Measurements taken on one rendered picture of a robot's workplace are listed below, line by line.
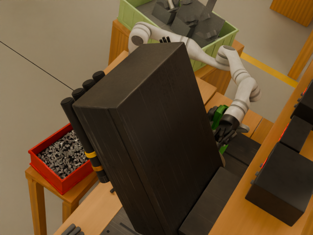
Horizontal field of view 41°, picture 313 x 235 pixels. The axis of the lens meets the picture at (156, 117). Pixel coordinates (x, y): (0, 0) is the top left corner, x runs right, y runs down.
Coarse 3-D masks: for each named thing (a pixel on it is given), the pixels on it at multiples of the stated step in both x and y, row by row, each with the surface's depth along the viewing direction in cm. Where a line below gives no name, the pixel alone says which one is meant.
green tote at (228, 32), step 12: (120, 0) 253; (132, 0) 261; (144, 0) 270; (180, 0) 274; (120, 12) 259; (132, 12) 250; (132, 24) 255; (228, 24) 253; (228, 36) 246; (204, 48) 234; (216, 48) 246; (192, 60) 233
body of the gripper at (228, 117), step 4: (224, 116) 163; (228, 116) 162; (232, 116) 162; (220, 120) 164; (224, 120) 162; (228, 120) 161; (232, 120) 161; (236, 120) 162; (220, 124) 166; (224, 124) 164; (228, 124) 162; (232, 124) 161; (236, 124) 162; (216, 128) 166; (228, 128) 161; (232, 128) 160; (236, 128) 162; (220, 132) 162; (228, 132) 160; (224, 136) 160
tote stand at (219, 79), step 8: (112, 24) 266; (120, 24) 263; (112, 32) 270; (120, 32) 264; (128, 32) 259; (112, 40) 274; (120, 40) 268; (128, 40) 263; (112, 48) 279; (120, 48) 273; (240, 48) 267; (112, 56) 283; (200, 72) 246; (208, 72) 248; (216, 72) 259; (224, 72) 271; (208, 80) 257; (216, 80) 269; (224, 80) 282; (224, 88) 293
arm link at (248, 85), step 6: (246, 78) 170; (252, 78) 170; (240, 84) 170; (246, 84) 168; (252, 84) 167; (240, 90) 169; (246, 90) 167; (252, 90) 168; (240, 96) 167; (246, 96) 166; (234, 102) 166; (240, 102) 165; (246, 102) 166; (246, 108) 166
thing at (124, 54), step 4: (124, 52) 237; (128, 52) 238; (120, 56) 234; (124, 56) 235; (116, 60) 232; (120, 60) 232; (112, 64) 229; (116, 64) 230; (108, 68) 227; (112, 68) 227; (104, 72) 224; (108, 72) 225
